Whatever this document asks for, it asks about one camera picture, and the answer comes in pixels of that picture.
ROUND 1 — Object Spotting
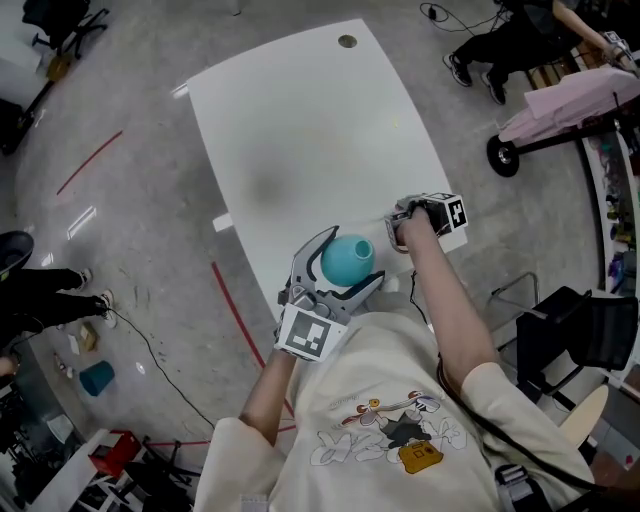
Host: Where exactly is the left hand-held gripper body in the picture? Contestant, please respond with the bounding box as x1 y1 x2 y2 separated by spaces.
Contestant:
273 282 352 364

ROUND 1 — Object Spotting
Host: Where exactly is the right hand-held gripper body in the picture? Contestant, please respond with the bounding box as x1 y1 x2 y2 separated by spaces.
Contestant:
395 191 470 236

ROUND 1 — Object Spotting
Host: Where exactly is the teal spray bottle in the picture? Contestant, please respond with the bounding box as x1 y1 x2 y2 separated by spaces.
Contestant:
320 234 376 287

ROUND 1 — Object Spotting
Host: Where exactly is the person's right forearm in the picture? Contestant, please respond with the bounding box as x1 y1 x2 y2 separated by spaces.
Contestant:
399 212 501 396

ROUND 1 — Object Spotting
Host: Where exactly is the person's left forearm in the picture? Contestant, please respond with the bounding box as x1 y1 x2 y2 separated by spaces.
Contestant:
239 347 301 446

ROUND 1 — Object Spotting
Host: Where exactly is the person's cream printed T-shirt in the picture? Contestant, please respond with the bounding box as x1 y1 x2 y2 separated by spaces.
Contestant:
192 289 596 512

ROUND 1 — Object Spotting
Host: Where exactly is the black cart wheel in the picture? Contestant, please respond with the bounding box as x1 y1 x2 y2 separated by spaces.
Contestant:
486 134 521 179

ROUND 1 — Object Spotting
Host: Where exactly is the white shelf with clutter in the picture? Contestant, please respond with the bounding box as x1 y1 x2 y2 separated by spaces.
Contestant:
581 127 640 297

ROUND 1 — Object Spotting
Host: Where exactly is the wooden pallet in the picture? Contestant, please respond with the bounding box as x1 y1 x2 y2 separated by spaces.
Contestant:
524 42 614 92

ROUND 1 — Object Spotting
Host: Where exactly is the black mesh chair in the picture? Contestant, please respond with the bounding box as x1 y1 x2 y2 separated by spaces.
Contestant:
489 272 640 409

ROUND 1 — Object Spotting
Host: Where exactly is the black tripod base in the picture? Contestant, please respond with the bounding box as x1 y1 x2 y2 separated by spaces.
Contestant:
124 434 202 504

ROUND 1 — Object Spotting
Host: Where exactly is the teal waste bin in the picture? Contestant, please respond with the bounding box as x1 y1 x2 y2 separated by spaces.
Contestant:
79 360 117 399

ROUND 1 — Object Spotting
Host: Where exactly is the red box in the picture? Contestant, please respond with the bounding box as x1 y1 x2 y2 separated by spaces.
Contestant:
88 430 144 479

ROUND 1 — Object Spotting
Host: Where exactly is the light wooden stool seat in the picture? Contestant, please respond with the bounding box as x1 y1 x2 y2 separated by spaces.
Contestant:
559 383 610 451

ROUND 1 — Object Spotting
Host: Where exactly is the black round seat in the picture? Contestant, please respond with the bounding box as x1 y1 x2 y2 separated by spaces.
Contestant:
0 229 36 284

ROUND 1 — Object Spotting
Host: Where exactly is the black and yellow floor stand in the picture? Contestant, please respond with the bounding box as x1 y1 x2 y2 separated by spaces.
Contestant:
0 52 76 157

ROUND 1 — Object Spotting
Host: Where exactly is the black office chair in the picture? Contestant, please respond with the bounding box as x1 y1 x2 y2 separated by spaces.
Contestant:
22 0 110 57

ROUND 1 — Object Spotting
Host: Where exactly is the black coiled floor cable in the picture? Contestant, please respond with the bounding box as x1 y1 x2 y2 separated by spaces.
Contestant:
418 1 504 37

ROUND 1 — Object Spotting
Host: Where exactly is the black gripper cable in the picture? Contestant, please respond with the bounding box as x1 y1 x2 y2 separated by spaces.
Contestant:
409 269 601 494

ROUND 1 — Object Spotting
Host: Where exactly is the grey strap buckle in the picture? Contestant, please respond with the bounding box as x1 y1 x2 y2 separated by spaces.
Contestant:
493 463 551 512

